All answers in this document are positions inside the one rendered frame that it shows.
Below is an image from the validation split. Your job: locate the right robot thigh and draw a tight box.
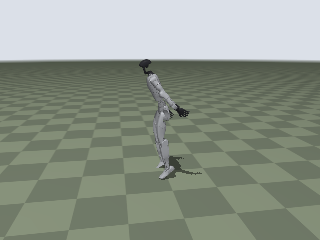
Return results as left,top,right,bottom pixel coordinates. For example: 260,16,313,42
153,110,160,143

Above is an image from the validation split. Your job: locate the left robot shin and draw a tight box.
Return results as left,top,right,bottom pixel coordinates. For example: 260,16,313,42
159,140,170,171

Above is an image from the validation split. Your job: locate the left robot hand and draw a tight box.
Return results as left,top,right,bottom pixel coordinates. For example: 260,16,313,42
175,104,190,118

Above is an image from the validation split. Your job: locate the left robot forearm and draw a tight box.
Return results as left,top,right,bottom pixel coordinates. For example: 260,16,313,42
160,91,178,110

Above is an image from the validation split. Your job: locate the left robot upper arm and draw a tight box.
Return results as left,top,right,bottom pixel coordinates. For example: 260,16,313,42
149,76,166,99

